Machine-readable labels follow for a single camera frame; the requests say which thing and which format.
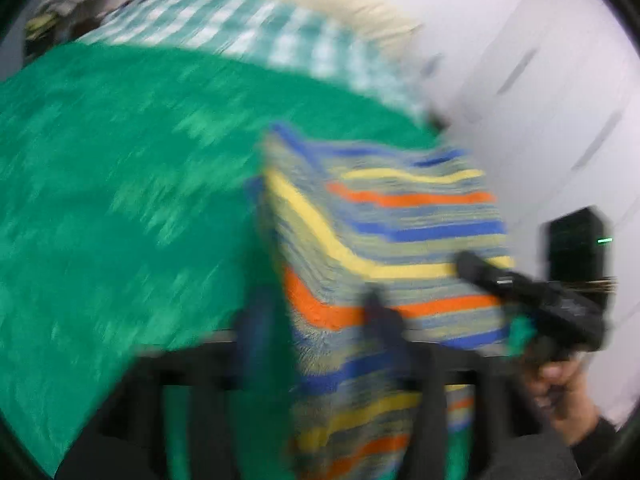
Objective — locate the green white checked cloth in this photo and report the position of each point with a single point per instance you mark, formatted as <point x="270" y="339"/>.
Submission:
<point x="260" y="30"/>

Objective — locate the person's right hand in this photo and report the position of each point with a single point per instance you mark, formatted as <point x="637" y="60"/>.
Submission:
<point x="565" y="395"/>

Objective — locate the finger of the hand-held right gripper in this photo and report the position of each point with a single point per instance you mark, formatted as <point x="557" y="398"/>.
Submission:
<point x="480" y="267"/>

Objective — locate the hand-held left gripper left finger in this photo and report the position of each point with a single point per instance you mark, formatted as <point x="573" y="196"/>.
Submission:
<point x="257" y="340"/>

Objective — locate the black device with green light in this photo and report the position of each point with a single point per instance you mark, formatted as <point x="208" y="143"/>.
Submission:
<point x="575" y="250"/>

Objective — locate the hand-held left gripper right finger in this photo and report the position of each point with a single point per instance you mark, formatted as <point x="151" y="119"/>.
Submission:
<point x="385" y="330"/>

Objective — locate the person's right forearm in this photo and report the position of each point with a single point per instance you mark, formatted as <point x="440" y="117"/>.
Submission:
<point x="595" y="442"/>

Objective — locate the green patterned blanket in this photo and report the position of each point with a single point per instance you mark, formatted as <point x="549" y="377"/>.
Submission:
<point x="115" y="200"/>

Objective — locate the striped knitted sweater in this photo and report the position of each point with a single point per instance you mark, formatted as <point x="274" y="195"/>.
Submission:
<point x="390" y="240"/>

